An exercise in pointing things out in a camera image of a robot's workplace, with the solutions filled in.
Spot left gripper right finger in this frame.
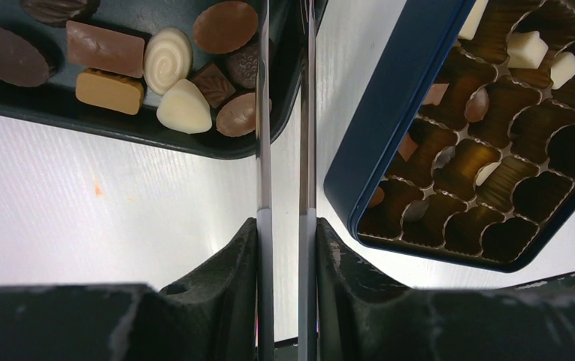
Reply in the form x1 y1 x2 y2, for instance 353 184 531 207
316 218 575 360

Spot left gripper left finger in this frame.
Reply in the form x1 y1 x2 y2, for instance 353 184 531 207
0 218 258 360

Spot silver metal tongs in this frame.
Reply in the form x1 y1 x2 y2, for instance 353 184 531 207
256 1 318 360

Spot blue chocolate box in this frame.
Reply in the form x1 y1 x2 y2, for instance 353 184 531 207
324 1 575 272

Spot brown oval chocolate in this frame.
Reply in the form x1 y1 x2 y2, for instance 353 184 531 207
216 92 256 138

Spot white triangular chocolate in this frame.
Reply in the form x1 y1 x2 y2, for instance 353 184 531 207
156 79 213 135

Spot small dark square chocolate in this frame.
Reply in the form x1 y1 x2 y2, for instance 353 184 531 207
190 62 236 109

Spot caramel rectangular chocolate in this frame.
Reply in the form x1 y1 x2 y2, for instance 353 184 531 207
75 68 144 115

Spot dark textured chocolate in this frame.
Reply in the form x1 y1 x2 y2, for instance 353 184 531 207
225 41 259 89

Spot white round chocolate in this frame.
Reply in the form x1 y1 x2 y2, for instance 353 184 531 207
144 27 193 96

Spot black chocolate tray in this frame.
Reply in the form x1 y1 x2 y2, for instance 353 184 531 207
0 1 302 159

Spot round milk chocolate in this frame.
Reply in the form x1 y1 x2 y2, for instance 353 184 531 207
192 1 259 55

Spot milk chocolate bar piece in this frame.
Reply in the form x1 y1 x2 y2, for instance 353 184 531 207
65 20 145 78

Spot dark oval chocolate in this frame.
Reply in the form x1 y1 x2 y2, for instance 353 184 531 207
0 27 56 88

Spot dark leaf chocolate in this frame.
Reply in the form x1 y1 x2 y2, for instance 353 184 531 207
20 0 101 27

